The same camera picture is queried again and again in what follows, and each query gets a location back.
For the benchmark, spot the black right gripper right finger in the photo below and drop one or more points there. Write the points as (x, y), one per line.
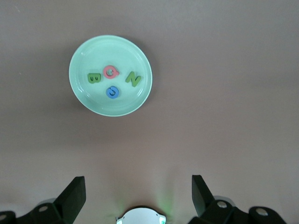
(205, 210)

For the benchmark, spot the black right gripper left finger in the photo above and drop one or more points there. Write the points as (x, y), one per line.
(67, 205)

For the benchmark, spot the blue foam letter C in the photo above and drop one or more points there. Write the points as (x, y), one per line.
(108, 92)

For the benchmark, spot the green foam letter B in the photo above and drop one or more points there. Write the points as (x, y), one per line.
(89, 78)

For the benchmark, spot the pink foam letter Q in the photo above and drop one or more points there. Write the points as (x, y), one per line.
(105, 72)

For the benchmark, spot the green foam letter N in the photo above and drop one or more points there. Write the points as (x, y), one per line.
(133, 79)

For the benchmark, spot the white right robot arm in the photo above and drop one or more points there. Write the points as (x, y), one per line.
(140, 217)

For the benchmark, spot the brown table cover sheet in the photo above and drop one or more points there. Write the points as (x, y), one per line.
(210, 93)

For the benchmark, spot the light green round plate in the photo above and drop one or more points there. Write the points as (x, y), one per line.
(105, 53)

